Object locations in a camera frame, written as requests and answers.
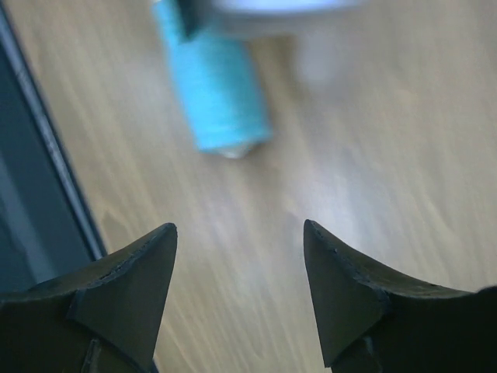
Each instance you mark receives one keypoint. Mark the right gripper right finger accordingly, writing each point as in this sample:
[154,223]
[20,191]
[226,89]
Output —
[373,318]

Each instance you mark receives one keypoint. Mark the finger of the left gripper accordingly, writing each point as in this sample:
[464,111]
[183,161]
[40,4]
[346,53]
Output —
[187,15]

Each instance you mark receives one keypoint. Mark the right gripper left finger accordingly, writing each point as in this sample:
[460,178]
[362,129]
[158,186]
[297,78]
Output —
[104,317]

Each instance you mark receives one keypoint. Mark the yellow green towel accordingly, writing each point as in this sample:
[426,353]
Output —
[216,82]

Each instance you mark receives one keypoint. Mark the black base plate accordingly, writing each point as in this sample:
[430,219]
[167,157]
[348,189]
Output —
[47,229]

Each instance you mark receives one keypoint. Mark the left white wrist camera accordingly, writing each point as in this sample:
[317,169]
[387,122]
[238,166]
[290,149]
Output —
[262,18]

